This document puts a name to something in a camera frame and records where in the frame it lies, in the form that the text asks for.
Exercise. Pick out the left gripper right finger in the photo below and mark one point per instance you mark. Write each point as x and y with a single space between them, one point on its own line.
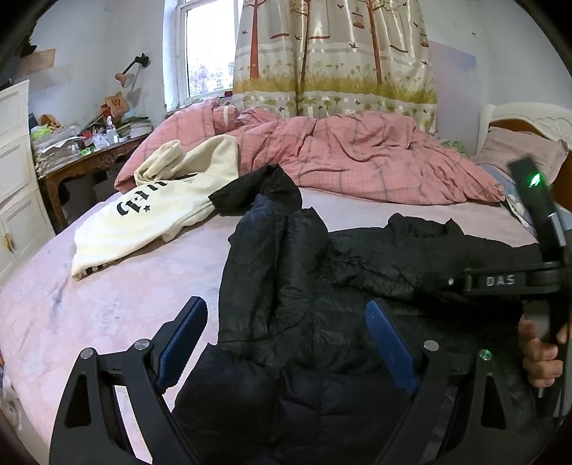
482 427

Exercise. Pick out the black puffer jacket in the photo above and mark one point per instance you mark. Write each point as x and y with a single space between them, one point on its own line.
295 377

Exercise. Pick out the person right hand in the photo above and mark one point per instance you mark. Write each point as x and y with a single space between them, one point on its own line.
540 357

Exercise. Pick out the blue patterned pillow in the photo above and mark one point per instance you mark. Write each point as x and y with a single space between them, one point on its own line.
512 200

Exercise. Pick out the pink bed sheet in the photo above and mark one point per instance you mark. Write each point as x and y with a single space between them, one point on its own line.
47 317

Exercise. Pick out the pink pillow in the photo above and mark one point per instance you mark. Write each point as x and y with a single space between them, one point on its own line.
503 147

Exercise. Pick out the white wooden headboard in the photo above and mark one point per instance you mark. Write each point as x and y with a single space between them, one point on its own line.
547 120

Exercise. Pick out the pink plaid duvet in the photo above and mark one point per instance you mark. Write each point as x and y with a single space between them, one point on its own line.
372 155

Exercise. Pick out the white cabinet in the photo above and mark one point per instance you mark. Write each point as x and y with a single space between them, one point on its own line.
25 225

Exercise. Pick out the cream printed hoodie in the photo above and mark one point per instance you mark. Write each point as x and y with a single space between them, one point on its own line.
172 192

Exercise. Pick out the wooden desk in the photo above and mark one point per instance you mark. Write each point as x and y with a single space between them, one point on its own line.
99 160

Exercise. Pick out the desk clutter pile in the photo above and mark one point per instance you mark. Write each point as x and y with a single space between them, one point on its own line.
55 145

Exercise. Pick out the tree pattern curtain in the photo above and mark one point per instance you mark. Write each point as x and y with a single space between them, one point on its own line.
321 58

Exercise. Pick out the window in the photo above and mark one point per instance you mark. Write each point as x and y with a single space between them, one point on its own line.
199 47

